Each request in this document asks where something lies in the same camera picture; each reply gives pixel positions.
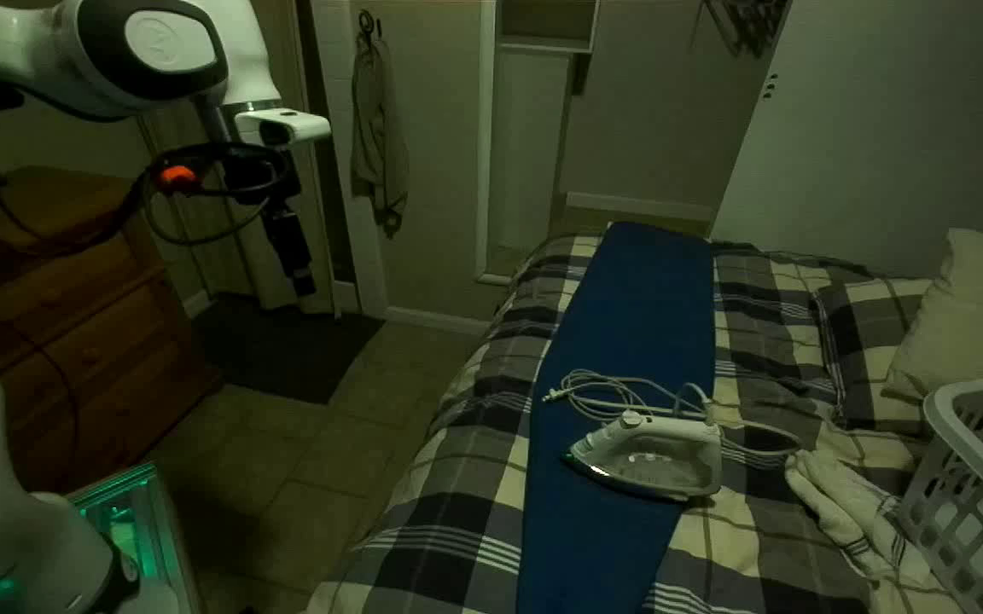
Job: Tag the cream pillow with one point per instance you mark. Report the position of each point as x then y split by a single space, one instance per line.
947 337

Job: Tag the white clothes iron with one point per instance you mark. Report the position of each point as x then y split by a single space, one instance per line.
654 456

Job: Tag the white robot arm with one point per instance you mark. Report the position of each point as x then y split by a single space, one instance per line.
107 59

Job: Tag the dark floor mat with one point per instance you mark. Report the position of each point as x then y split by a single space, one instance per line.
284 351

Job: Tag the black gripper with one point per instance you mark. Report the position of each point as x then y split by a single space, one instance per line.
267 180

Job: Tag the white crumpled cloth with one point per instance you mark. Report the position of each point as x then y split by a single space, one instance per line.
857 515

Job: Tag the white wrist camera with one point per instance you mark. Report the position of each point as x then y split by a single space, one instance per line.
282 127

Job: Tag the plaid bed blanket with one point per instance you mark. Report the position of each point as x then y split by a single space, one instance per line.
452 533

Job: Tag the wooden dresser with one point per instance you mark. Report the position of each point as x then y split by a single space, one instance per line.
96 355

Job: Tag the hanging bag on door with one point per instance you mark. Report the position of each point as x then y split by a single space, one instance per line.
377 133

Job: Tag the white laundry basket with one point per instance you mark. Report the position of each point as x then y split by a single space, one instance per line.
943 502

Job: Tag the dark wall hanging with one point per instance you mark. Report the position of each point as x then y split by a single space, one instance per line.
747 24

